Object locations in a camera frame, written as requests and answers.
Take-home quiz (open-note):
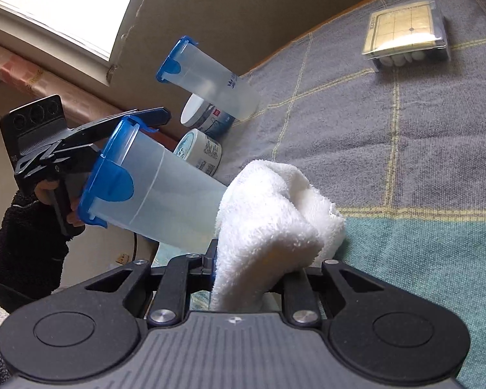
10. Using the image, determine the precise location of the person's left hand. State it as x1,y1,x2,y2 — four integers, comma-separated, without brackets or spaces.
36,180,84,226

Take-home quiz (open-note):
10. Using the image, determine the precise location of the clear jar white lid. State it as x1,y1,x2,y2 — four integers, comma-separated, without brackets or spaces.
180,93,235,139

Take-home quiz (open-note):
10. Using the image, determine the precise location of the clear box with grid board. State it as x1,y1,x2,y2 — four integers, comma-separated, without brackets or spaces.
361,0,451,73

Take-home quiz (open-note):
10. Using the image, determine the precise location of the window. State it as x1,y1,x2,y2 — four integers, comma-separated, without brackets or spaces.
0,0,160,88

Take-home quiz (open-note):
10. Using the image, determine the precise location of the white round powder tin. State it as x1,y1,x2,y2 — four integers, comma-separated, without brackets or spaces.
173,128,224,178

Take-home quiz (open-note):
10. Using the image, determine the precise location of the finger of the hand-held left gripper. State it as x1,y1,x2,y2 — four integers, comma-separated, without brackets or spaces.
77,107,171,140
59,146,103,179

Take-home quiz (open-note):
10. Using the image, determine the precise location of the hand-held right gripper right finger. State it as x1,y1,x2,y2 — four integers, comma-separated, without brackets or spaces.
283,259,383,330

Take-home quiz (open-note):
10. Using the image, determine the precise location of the tall translucent cup blue lid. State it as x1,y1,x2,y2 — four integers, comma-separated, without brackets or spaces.
77,114,229,252
156,36,261,122

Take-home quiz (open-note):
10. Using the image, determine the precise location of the person's left forearm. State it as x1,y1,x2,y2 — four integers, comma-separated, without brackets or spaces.
0,190,70,294

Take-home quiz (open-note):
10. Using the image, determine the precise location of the grey teal checked table cloth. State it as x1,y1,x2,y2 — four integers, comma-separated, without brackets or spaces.
154,0,486,387

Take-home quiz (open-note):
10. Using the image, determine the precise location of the white towel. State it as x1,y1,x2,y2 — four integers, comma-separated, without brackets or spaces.
211,160,347,312

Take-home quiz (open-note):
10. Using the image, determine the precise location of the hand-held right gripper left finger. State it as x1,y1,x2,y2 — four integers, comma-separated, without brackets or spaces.
88,240,221,330

